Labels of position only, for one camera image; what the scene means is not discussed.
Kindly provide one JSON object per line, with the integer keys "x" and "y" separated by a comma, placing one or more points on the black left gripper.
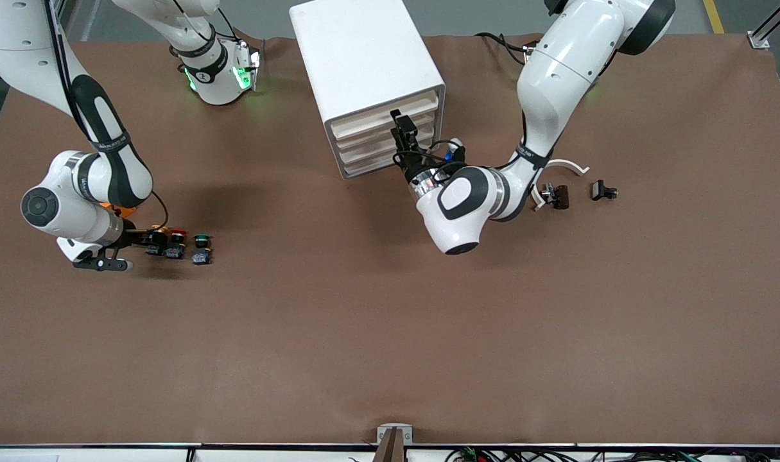
{"x": 409, "y": 164}

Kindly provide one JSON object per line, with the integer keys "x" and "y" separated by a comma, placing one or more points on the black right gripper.
{"x": 137, "y": 238}

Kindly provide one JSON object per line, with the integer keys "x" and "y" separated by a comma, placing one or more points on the yellow push button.
{"x": 158, "y": 228}

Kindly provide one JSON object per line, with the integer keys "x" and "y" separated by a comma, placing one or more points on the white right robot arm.
{"x": 4, "y": 38}

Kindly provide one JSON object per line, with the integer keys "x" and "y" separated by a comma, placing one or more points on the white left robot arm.
{"x": 556, "y": 70}

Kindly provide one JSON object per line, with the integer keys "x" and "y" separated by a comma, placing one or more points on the red push button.
{"x": 178, "y": 232}

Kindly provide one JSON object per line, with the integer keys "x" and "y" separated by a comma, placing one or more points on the green push button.
{"x": 201, "y": 239}

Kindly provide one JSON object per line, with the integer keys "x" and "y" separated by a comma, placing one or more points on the orange button box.
{"x": 110, "y": 205}

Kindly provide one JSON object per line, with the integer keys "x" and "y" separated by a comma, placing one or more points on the brown part with metal clip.
{"x": 560, "y": 196}

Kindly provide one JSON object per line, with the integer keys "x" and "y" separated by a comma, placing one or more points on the white curved plastic part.
{"x": 572, "y": 165}

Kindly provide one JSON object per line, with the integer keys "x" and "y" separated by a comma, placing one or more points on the brown table mat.
{"x": 390, "y": 321}

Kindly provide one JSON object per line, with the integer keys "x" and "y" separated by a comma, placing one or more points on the small black plastic part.
{"x": 599, "y": 190}

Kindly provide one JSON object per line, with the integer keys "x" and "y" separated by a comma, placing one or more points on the white table edge rail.
{"x": 107, "y": 454}

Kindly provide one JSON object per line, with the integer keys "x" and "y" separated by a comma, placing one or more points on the grey metal bracket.
{"x": 382, "y": 430}

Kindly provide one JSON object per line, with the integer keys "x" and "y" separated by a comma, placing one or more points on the brown wedge post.
{"x": 390, "y": 449}

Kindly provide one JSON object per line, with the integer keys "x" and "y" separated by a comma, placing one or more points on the aluminium frame profile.
{"x": 759, "y": 40}

